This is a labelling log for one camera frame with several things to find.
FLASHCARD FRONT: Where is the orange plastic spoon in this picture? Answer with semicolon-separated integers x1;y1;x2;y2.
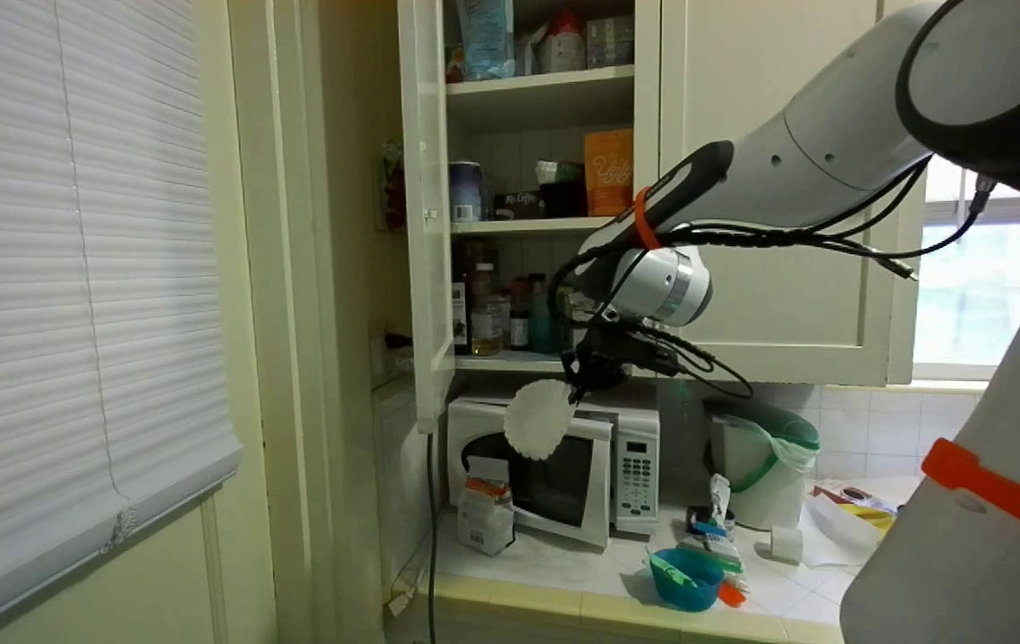
713;576;751;612

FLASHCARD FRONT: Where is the black power cable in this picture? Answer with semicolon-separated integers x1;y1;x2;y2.
424;421;443;644

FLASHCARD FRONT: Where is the green lidded container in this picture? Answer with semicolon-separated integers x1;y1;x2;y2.
707;396;827;535

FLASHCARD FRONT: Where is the blue packet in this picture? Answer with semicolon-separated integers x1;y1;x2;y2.
459;0;523;87

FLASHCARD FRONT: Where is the white microwave oven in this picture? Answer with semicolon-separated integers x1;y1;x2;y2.
443;393;666;553

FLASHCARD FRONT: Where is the white window blind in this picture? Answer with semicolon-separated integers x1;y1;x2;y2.
0;0;247;644

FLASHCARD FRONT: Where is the closed cream cabinet door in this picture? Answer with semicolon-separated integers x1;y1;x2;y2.
655;0;931;391

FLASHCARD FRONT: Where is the jar with red lid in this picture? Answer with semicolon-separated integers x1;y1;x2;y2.
535;8;590;75

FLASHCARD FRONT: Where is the bag of colourful items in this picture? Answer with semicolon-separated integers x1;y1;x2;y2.
803;476;908;565

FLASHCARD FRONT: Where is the white squeeze bottle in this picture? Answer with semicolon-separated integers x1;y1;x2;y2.
701;469;738;535

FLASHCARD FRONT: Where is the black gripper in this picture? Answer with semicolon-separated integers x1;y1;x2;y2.
561;314;646;405

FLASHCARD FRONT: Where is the metal can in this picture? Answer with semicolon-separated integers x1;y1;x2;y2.
583;11;638;70

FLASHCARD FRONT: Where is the orange carton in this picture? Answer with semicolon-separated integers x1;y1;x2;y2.
581;124;638;221

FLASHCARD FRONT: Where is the open cream cabinet door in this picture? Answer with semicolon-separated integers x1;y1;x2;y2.
393;0;459;436

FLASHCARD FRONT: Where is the brown spice bottle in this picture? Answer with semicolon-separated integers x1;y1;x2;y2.
466;262;513;359

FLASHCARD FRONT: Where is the blue plastic bowl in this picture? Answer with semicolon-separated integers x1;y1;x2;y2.
646;544;729;616

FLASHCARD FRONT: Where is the dark glass jar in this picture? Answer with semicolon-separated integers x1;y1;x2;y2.
449;158;492;230

